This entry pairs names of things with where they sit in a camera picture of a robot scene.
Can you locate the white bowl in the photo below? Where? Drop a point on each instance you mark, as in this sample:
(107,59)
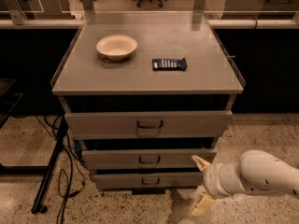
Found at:
(116,47)

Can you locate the grey drawer cabinet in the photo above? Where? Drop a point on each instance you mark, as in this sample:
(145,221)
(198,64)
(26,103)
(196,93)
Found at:
(159,35)

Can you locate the grey top drawer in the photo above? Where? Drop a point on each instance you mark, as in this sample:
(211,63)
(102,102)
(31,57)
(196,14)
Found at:
(147,116)

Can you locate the white horizontal rail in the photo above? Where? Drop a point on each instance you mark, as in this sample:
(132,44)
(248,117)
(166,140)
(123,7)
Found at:
(215,24)

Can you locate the grey drawer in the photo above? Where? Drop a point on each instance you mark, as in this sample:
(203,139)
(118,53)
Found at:
(148,178)
(145,153)
(147,116)

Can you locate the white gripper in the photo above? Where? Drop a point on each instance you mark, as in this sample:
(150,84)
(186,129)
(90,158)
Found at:
(212,178)

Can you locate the black stand leg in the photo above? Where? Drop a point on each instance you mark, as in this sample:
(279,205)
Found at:
(38,207)

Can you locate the dark blue snack packet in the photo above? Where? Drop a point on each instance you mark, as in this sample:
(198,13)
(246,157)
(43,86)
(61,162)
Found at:
(169,64)

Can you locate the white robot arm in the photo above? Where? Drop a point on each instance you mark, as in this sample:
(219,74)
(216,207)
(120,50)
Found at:
(255,173)

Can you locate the grey bottom drawer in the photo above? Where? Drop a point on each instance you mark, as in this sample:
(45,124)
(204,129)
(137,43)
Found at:
(148,178)

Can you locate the dark side table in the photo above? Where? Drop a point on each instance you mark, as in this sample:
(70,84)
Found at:
(8,98)

